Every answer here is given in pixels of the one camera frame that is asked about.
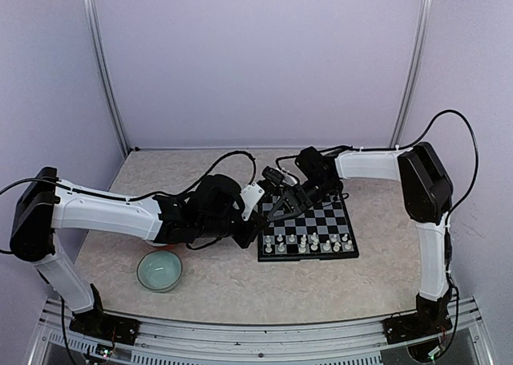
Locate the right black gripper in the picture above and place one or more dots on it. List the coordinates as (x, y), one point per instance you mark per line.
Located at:
(292, 203)

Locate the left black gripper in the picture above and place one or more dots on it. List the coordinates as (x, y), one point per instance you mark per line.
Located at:
(244, 239)

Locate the black folding chess board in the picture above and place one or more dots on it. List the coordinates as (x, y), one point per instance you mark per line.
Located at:
(326, 221)

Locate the white chess king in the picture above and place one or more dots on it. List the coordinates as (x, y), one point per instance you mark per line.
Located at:
(315, 244)

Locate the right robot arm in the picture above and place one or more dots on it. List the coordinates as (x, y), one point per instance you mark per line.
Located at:
(427, 195)

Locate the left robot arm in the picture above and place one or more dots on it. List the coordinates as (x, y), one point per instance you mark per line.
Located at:
(49, 204)

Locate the white chess queen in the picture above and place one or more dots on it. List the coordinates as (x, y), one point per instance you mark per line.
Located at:
(302, 246)

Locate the white bowl orange outside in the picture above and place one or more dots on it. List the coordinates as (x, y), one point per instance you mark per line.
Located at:
(158, 245)

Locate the pale green ceramic bowl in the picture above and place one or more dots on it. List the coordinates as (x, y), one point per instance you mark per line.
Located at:
(159, 271)

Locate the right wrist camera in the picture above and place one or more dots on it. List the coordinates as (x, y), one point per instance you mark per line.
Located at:
(275, 178)

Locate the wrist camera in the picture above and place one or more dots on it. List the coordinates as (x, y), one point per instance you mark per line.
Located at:
(250, 195)
(275, 178)

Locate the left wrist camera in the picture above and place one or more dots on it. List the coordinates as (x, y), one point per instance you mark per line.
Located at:
(250, 195)

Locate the front aluminium rail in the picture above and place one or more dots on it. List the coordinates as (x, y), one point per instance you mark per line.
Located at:
(165, 341)

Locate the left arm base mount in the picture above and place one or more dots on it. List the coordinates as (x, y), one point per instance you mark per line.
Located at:
(111, 328)

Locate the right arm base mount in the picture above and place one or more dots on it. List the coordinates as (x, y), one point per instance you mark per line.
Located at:
(400, 328)

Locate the right aluminium frame post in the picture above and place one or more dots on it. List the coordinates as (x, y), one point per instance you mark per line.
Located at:
(413, 71)

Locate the aluminium frame post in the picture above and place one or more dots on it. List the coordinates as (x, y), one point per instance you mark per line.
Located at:
(104, 77)
(413, 71)

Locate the left aluminium frame post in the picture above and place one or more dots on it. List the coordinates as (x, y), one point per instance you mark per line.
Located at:
(104, 77)

